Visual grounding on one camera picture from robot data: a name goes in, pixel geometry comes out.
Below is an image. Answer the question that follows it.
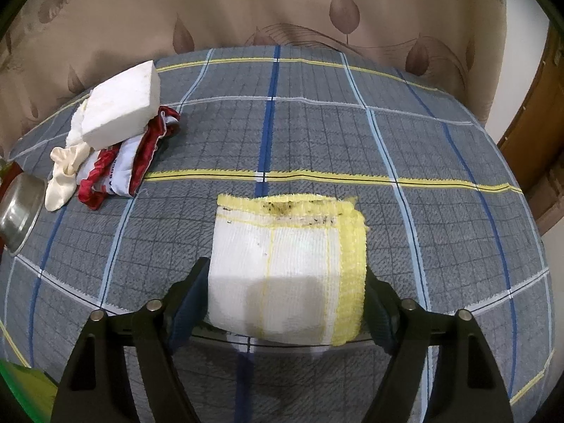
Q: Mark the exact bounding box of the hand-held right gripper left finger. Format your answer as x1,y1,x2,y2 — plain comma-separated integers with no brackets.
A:
49,256,212,423

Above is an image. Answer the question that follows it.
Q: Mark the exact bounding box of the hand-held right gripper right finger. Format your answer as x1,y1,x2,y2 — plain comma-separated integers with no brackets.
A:
363,269,516,423

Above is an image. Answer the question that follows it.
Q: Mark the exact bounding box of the white towel with yellow border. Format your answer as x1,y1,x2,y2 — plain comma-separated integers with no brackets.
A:
206,192,368,348

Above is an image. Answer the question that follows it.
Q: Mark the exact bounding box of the red and white cloth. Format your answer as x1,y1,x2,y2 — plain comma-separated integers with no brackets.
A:
77,106,181,211

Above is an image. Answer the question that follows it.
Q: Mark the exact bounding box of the cream satin cloth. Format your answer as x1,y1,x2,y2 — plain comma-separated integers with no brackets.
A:
43,97,95,212

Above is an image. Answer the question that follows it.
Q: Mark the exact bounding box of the green object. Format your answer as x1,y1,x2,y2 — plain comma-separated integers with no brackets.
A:
0,357,58,423

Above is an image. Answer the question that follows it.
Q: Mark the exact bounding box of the steel bowl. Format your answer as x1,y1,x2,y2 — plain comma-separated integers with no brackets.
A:
0,173,47,254

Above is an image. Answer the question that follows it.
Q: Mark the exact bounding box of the grey plaid blanket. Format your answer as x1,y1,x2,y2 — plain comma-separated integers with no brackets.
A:
0,45,556,423

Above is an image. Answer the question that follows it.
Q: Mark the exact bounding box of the white sponge block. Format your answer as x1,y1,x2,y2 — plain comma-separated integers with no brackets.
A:
80,60,161,149

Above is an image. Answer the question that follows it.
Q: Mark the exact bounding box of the gold and red tin box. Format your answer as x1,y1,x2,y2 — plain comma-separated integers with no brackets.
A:
0,161,22,201

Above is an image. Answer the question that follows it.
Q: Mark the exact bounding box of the wooden door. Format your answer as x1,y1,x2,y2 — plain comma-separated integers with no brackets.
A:
496,22,564,234

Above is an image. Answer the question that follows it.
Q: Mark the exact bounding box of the beige leaf print curtain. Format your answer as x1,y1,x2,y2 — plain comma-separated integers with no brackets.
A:
0,0,507,159

